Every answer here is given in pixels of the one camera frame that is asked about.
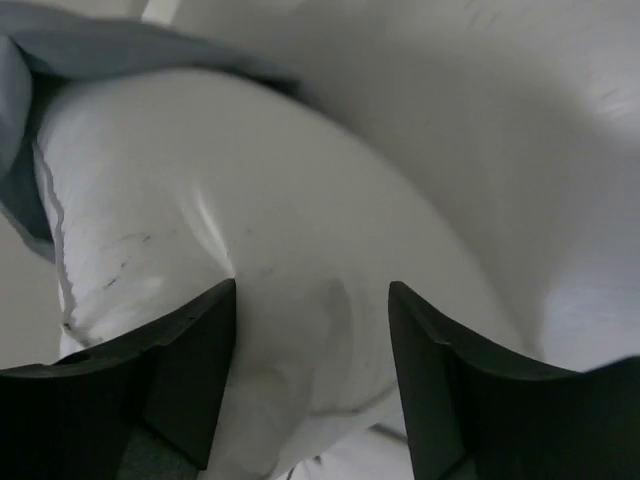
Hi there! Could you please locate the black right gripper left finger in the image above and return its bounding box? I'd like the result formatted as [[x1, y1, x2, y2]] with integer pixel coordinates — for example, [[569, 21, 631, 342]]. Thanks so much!
[[1, 280, 236, 480]]

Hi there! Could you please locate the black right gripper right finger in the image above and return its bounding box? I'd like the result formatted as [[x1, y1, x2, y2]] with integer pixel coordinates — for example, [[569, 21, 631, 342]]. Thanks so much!
[[388, 281, 639, 479]]

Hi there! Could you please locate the white pillow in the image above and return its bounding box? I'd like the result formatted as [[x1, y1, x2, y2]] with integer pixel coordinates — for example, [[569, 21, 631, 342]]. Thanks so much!
[[37, 1, 639, 479]]

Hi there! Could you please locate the grey pillowcase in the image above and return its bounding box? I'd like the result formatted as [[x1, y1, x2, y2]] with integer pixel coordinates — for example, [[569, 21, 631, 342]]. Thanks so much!
[[1, 1, 306, 262]]

